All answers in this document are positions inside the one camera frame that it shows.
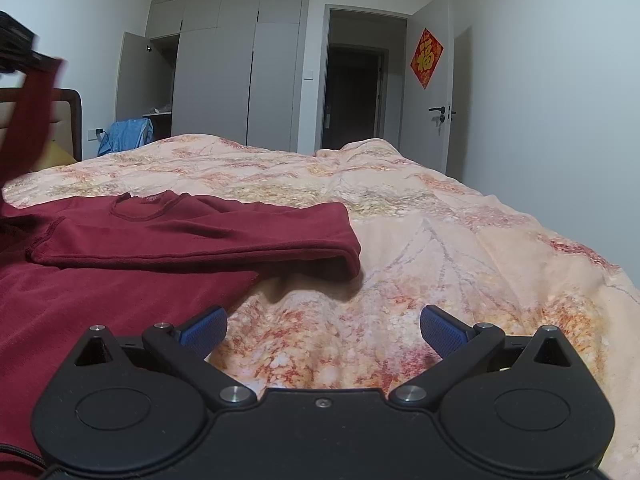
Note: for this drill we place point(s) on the brown padded headboard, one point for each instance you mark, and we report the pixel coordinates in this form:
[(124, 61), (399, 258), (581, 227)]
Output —
[(67, 120)]

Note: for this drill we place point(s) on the red diamond door decoration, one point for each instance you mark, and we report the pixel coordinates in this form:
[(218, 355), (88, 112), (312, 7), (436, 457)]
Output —
[(426, 58)]

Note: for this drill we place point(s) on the white wall socket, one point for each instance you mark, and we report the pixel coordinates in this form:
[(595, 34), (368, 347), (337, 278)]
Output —
[(96, 134)]

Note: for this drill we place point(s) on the grey built-in wardrobe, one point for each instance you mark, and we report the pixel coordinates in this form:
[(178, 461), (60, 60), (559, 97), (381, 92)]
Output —
[(215, 70)]

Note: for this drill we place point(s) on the yellow pillow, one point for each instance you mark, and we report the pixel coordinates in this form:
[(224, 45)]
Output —
[(57, 156)]

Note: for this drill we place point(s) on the dark red long-sleeve shirt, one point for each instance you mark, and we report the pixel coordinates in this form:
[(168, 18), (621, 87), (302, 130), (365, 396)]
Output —
[(125, 280)]

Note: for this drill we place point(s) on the white room door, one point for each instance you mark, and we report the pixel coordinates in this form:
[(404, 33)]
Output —
[(430, 125)]

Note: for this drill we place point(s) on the peach floral blanket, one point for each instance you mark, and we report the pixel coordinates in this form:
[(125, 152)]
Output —
[(450, 240)]

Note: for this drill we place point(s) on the blue clothing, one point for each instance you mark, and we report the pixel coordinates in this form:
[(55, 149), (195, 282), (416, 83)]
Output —
[(125, 135)]

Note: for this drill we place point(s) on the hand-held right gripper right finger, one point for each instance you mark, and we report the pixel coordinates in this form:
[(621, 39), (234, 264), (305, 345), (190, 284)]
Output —
[(442, 332)]

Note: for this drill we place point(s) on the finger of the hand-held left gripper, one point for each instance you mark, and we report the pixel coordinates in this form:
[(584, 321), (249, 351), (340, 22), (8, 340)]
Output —
[(45, 59)]

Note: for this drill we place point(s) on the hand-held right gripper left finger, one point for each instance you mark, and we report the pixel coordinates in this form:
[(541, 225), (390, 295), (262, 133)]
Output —
[(202, 332)]

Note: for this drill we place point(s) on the grey door frame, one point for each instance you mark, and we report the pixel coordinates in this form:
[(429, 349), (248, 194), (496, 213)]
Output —
[(325, 75)]

